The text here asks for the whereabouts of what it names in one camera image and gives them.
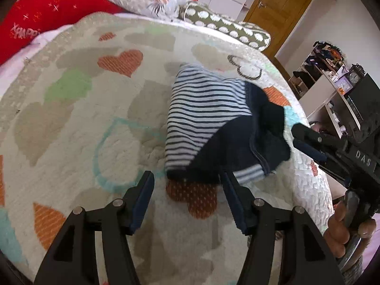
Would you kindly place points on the wooden door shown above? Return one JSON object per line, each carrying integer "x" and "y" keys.
{"x": 278, "y": 17}

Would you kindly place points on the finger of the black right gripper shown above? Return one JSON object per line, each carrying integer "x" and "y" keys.
{"x": 316, "y": 155}
{"x": 304, "y": 134}

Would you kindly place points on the person's right hand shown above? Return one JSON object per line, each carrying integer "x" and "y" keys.
{"x": 337, "y": 234}

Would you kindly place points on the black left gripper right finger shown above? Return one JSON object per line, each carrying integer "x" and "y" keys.
{"x": 305, "y": 256}

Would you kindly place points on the navy striped children's pants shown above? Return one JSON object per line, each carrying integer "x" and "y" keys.
{"x": 217, "y": 124}

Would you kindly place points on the pink white bedsheet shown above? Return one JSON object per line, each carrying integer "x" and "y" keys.
{"x": 12, "y": 68}

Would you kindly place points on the heart patterned quilt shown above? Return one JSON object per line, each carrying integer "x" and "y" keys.
{"x": 87, "y": 116}

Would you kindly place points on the white shelf unit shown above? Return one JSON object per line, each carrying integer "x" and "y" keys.
{"x": 322, "y": 89}

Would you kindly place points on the small desk clock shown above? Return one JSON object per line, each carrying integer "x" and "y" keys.
{"x": 355, "y": 74}

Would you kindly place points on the red plush pillow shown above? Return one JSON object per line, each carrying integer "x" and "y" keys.
{"x": 29, "y": 18}

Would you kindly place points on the olive hedgehog bolster pillow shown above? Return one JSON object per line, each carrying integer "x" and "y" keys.
{"x": 247, "y": 33}

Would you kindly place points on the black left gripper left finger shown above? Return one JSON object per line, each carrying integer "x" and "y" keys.
{"x": 90, "y": 240}

